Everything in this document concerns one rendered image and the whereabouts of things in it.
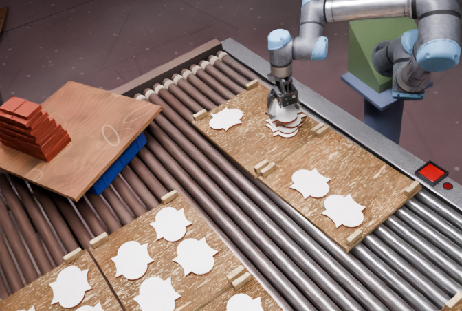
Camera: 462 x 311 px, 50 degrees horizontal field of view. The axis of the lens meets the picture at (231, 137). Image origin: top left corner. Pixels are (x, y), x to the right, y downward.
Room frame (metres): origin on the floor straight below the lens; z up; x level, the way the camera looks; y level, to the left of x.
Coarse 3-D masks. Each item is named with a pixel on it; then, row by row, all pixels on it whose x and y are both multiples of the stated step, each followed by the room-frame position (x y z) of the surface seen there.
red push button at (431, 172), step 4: (428, 164) 1.09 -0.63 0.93; (424, 168) 1.07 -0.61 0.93; (428, 168) 1.07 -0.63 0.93; (432, 168) 1.07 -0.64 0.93; (436, 168) 1.06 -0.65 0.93; (420, 172) 1.06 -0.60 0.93; (424, 172) 1.06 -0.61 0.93; (428, 172) 1.05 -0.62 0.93; (432, 172) 1.05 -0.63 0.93; (436, 172) 1.05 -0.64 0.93; (440, 172) 1.04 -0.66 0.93; (428, 176) 1.04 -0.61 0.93; (432, 176) 1.03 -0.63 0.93; (436, 176) 1.03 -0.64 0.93; (440, 176) 1.03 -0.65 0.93; (432, 180) 1.02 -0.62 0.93
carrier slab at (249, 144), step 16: (240, 96) 1.63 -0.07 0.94; (256, 96) 1.61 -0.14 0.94; (208, 112) 1.57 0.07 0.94; (256, 112) 1.51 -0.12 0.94; (208, 128) 1.48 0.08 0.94; (240, 128) 1.44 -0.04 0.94; (256, 128) 1.42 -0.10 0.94; (304, 128) 1.37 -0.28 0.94; (224, 144) 1.37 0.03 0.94; (240, 144) 1.35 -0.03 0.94; (256, 144) 1.33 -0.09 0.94; (272, 144) 1.32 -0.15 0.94; (288, 144) 1.30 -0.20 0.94; (304, 144) 1.29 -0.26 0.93; (240, 160) 1.27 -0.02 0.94; (256, 160) 1.25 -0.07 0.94; (272, 160) 1.24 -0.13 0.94; (256, 176) 1.18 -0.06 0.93
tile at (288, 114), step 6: (276, 108) 1.45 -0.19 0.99; (282, 108) 1.45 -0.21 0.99; (288, 108) 1.44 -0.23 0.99; (294, 108) 1.43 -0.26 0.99; (276, 114) 1.41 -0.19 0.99; (282, 114) 1.41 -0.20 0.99; (288, 114) 1.40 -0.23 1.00; (294, 114) 1.39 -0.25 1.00; (276, 120) 1.38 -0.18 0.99; (282, 120) 1.37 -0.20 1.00; (288, 120) 1.36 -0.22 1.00; (294, 120) 1.36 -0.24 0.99
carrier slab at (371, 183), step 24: (312, 144) 1.28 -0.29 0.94; (336, 144) 1.25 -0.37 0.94; (288, 168) 1.19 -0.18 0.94; (312, 168) 1.16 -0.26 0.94; (336, 168) 1.14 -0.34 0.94; (360, 168) 1.12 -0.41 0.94; (384, 168) 1.10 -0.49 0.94; (288, 192) 1.08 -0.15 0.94; (336, 192) 1.04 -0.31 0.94; (360, 192) 1.02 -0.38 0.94; (384, 192) 1.00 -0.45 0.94; (312, 216) 0.96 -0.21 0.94; (384, 216) 0.91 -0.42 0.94; (336, 240) 0.86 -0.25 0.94; (360, 240) 0.85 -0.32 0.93
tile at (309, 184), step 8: (296, 176) 1.13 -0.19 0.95; (304, 176) 1.13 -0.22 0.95; (312, 176) 1.12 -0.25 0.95; (320, 176) 1.11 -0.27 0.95; (296, 184) 1.10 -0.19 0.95; (304, 184) 1.09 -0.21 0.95; (312, 184) 1.08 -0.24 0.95; (320, 184) 1.08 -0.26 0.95; (304, 192) 1.06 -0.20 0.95; (312, 192) 1.05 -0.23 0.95; (320, 192) 1.04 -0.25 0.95; (328, 192) 1.04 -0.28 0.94
